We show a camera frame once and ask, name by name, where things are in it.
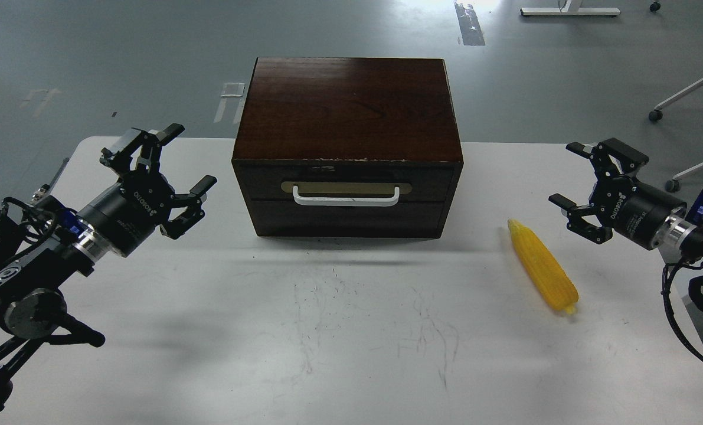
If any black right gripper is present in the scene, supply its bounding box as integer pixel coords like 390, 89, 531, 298
548, 138, 686, 250

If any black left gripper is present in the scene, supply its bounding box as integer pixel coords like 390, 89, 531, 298
78, 123, 217, 257

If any yellow corn cob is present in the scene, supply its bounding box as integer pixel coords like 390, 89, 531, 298
507, 220, 580, 315

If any wooden drawer with white handle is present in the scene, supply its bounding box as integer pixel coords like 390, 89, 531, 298
235, 164, 454, 204

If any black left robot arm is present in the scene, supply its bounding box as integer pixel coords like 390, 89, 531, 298
0, 123, 217, 411

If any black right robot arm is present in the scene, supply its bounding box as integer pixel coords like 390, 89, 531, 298
549, 138, 703, 363

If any dark wooden drawer cabinet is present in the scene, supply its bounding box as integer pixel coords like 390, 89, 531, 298
232, 57, 464, 238

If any white desk base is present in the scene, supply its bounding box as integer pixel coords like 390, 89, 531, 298
519, 1, 621, 17

